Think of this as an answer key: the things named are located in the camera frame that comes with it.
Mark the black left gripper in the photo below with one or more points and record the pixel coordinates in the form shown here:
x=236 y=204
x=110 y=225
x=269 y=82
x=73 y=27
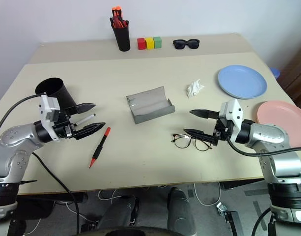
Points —
x=64 y=129

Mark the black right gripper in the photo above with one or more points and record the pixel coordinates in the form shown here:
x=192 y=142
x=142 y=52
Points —
x=222 y=132

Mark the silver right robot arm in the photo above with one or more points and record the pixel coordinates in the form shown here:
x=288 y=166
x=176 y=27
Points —
x=270 y=137

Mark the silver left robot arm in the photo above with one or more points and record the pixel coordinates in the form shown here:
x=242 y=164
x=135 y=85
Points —
x=16 y=137

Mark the white marker pen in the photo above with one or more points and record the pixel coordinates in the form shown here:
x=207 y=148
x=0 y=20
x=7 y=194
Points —
x=85 y=119

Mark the thin-framed brown eyeglasses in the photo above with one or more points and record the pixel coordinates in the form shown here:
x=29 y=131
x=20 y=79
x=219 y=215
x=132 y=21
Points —
x=181 y=142

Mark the red and black pen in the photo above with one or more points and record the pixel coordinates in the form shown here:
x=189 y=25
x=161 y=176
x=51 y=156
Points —
x=100 y=147

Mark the crumpled white paper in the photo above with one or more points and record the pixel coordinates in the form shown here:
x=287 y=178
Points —
x=195 y=89

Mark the empty black pen cup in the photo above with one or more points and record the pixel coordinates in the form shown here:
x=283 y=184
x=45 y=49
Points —
x=57 y=92

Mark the open grey glasses case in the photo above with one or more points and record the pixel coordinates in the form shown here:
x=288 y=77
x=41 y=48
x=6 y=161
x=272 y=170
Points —
x=150 y=108

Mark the blue plastic plate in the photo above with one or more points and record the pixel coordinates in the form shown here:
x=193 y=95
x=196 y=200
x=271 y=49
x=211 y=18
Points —
x=241 y=82

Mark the pink plastic plate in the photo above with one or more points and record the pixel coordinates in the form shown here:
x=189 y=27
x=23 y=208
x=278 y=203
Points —
x=280 y=114

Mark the black sunglasses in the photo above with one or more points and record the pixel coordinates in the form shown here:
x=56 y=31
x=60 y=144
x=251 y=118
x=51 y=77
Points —
x=181 y=44

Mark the metal caster wheel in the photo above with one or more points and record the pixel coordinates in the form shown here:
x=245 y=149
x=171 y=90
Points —
x=222 y=209

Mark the black table base bar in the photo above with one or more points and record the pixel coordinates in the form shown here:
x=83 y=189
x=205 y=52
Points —
x=49 y=197

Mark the black pen cup with pens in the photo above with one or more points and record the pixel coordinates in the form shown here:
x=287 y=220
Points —
x=122 y=38

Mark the dark rounded robot leg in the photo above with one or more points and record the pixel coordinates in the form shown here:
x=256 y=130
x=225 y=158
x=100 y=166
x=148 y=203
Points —
x=120 y=211
x=181 y=211

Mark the blue round container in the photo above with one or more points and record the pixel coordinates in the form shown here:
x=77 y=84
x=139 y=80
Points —
x=276 y=72

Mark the red wooden block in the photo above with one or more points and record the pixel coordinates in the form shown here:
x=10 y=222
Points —
x=141 y=44

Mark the green wooden block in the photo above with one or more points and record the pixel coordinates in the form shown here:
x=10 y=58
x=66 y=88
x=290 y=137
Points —
x=157 y=42

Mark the yellow wooden block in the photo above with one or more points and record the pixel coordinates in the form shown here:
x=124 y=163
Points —
x=149 y=43

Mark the red pen in cup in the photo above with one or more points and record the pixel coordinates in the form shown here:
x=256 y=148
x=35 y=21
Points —
x=125 y=23

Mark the brown wooden cabinet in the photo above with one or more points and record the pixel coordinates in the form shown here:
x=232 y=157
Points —
x=296 y=73

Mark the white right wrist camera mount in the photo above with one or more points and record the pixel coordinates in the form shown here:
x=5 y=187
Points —
x=232 y=110

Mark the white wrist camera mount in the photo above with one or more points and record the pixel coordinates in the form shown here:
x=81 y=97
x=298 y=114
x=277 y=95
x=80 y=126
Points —
x=48 y=108
x=232 y=110

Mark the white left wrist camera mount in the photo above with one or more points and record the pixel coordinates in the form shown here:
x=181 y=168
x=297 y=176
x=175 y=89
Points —
x=48 y=108

